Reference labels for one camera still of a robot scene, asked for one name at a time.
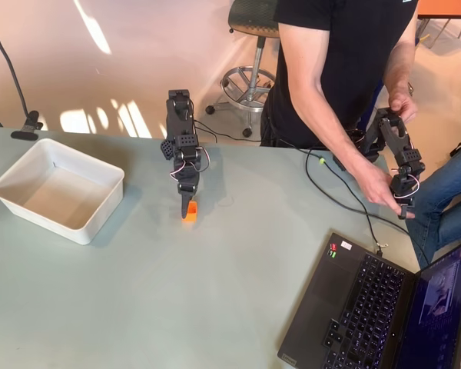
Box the orange cube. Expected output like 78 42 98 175
181 200 199 225

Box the black leader arm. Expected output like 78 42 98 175
332 107 426 221

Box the person's left forearm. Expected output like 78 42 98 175
383 38 418 97

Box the person's right forearm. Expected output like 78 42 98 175
286 86 393 193

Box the white plastic bin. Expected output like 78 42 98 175
0 138 125 246

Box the person's right hand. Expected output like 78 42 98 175
359 168 403 214

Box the person's left hand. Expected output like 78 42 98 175
387 89 420 125

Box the metal stool with green seat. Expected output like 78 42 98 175
205 0 284 138

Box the black table clamp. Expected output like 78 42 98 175
10 110 45 140

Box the dark grey laptop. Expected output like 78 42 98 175
277 231 461 369

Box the person's torso in black shirt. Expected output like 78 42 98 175
260 0 420 150

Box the seated person's leg in jeans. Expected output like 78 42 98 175
406 150 461 270

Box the orange table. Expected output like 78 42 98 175
416 0 461 49

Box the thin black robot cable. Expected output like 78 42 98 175
191 120 312 155

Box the black laptop cable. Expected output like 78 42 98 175
305 148 431 267

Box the black gooseneck cable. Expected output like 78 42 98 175
0 0 31 117

